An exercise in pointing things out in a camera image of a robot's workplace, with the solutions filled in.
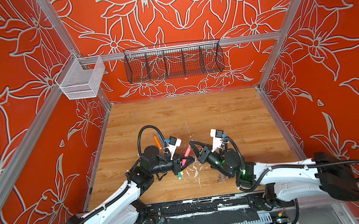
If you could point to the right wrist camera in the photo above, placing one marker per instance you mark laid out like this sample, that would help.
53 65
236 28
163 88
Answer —
218 137

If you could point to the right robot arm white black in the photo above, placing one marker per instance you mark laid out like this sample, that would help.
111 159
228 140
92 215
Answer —
320 175

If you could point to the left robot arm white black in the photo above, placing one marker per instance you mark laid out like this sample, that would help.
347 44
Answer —
124 205

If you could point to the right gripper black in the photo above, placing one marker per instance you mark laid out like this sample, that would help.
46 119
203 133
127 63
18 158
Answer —
204 157

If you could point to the orange marker pen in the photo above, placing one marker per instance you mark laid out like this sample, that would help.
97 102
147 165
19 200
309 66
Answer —
157 142

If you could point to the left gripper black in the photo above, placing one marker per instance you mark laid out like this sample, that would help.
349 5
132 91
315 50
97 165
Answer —
176 164

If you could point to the black wire basket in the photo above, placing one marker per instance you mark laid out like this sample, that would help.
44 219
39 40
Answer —
174 60

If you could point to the pink marker pen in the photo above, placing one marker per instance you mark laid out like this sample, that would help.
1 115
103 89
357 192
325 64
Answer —
187 153

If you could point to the white mesh basket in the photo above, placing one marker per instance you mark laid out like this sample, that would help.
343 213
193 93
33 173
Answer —
77 81

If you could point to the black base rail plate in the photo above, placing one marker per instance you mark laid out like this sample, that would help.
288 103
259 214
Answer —
218 209

